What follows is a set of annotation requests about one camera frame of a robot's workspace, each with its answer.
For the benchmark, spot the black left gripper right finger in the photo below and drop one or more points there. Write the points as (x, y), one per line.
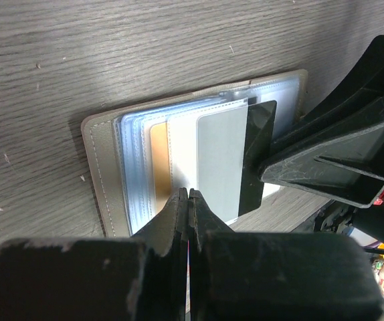
(276, 276)

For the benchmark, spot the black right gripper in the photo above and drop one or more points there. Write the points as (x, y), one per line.
(337, 151)

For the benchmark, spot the grey card holder wallet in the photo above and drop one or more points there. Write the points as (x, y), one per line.
(101, 145)

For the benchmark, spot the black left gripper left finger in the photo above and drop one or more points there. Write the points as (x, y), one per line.
(142, 277)

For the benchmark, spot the silver credit card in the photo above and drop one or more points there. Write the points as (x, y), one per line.
(230, 146)

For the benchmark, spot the gold credit card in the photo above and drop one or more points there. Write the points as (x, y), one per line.
(161, 164)

